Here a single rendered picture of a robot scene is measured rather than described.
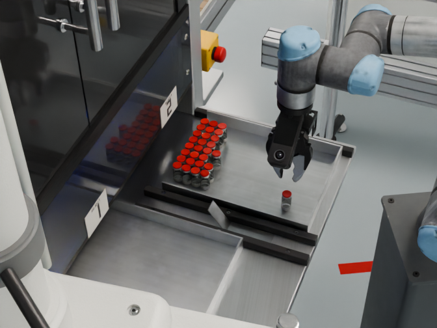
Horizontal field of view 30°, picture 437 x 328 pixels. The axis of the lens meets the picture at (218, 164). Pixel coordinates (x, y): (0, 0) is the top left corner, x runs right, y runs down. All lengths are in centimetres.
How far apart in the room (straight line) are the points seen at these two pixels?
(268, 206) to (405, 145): 154
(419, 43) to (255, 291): 58
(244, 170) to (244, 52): 183
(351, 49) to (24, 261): 97
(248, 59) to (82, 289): 288
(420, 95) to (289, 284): 125
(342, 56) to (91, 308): 85
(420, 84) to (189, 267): 130
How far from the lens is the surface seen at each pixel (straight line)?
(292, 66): 151
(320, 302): 274
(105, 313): 79
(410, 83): 275
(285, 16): 390
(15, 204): 64
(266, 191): 184
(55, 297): 75
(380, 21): 159
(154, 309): 78
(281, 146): 158
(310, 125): 164
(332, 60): 150
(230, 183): 185
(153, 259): 172
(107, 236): 177
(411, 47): 157
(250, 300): 165
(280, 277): 169
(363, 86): 149
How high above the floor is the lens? 222
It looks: 45 degrees down
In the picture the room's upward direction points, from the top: 1 degrees counter-clockwise
